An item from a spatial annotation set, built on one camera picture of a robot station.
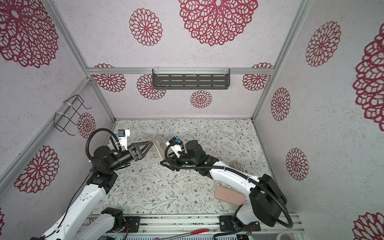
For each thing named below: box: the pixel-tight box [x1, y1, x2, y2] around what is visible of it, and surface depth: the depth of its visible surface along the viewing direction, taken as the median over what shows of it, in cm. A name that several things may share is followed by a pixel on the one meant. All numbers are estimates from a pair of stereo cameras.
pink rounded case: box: [214, 185, 246, 206], surface depth 83 cm
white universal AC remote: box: [153, 138, 167, 161], surface depth 70 cm
